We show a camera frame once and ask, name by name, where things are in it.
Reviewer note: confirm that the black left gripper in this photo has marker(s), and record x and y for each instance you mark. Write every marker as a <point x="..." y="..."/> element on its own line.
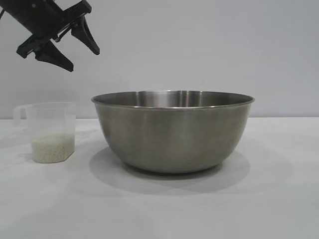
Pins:
<point x="40" y="17"/>

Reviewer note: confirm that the clear plastic measuring cup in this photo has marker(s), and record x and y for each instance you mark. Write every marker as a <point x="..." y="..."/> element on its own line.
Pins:
<point x="49" y="119"/>

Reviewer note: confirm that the white uncooked rice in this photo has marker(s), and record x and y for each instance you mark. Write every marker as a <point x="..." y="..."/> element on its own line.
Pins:
<point x="52" y="149"/>

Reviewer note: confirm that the stainless steel mixing bowl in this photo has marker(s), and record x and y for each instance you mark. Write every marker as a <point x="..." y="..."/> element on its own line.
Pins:
<point x="172" y="134"/>

